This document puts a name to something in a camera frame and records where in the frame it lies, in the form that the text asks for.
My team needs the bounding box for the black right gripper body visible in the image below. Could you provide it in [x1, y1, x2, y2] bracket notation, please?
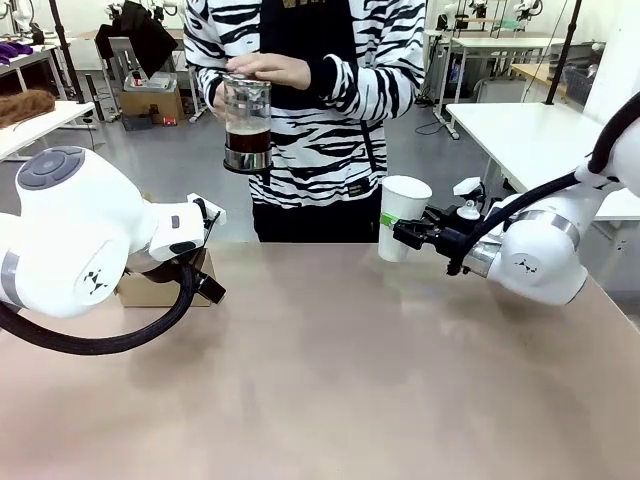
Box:
[432, 213, 484, 265]

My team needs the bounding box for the white paper cup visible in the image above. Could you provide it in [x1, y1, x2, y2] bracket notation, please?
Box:
[377, 175, 433, 263]

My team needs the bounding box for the glass french press with coffee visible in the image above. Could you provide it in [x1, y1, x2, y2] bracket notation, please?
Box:
[221, 72, 276, 176]

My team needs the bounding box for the person's right forearm striped sleeve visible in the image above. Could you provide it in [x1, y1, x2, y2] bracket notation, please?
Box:
[193, 62, 227, 109]

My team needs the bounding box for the person's left forearm striped sleeve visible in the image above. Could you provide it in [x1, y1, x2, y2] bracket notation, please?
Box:
[299, 52, 427, 122]

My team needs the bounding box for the brown cardboard cup carrier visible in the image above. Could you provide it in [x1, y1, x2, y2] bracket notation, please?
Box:
[116, 244, 217, 308]

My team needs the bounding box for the person's left hand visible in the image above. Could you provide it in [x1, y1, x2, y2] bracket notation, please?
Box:
[226, 52, 312, 92]

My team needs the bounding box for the person's right hand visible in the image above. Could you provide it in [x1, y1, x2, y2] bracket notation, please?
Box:
[211, 82, 227, 122]

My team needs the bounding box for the large white side table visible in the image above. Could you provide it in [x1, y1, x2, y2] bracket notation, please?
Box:
[444, 101, 640, 222]

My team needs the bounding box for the person torso striped sweater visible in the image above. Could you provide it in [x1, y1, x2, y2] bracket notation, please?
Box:
[182, 0, 429, 244]

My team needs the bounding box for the wooden background table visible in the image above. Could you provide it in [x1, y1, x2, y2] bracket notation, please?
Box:
[509, 62, 569, 97]

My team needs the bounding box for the white background workbench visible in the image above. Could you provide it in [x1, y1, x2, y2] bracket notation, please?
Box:
[423, 28, 567, 117]

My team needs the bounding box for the black stand pole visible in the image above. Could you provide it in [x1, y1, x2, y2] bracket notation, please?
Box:
[543, 0, 583, 106]
[48, 0, 87, 105]

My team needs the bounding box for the cardboard box on floor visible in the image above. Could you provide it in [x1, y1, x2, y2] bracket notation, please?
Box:
[118, 72, 186, 126]

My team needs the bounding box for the grey floor bin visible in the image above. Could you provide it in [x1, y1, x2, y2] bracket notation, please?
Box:
[121, 113, 152, 133]

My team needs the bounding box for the black cloth on stand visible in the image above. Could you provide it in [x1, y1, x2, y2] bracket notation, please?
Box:
[94, 0, 179, 81]

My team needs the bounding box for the white table with fur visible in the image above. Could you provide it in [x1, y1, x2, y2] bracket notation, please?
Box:
[0, 101, 97, 162]

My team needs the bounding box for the brown furry item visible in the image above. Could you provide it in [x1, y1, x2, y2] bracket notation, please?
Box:
[0, 88, 57, 129]

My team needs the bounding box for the purple cloth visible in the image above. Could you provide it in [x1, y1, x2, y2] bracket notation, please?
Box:
[0, 41, 34, 67]

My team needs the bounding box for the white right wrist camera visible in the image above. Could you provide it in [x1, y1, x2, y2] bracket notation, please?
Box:
[451, 175, 486, 222]

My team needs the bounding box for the black sleeved right arm cable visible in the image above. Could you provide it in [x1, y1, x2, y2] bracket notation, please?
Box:
[446, 92, 640, 277]

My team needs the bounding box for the black sleeved arm cable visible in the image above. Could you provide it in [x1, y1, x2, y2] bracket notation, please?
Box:
[0, 259, 201, 357]
[446, 92, 640, 277]

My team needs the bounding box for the black wire basket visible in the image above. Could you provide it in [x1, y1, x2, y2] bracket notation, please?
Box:
[564, 67, 602, 106]

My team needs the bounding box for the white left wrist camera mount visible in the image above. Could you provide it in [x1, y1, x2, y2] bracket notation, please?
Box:
[187, 193, 228, 227]

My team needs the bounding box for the black sleeved left arm cable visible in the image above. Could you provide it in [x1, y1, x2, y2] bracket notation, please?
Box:
[0, 259, 201, 357]

